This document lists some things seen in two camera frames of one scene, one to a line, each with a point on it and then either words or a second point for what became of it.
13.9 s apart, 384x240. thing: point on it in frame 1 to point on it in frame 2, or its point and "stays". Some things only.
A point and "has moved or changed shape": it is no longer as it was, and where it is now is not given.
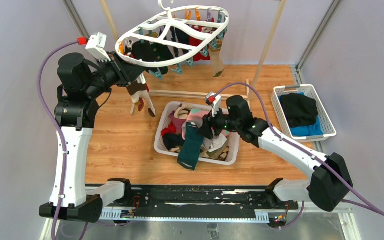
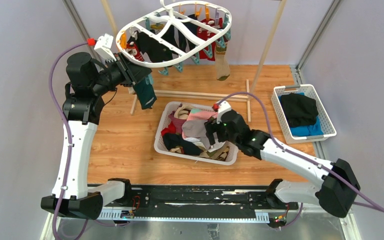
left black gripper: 126,72 stays
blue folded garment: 314,129 stays
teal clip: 158,73 to 165,72
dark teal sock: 191,151 to 145,93
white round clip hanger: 180,33 has moved or changed shape
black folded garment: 300,110 stays
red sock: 194,41 to 207,51
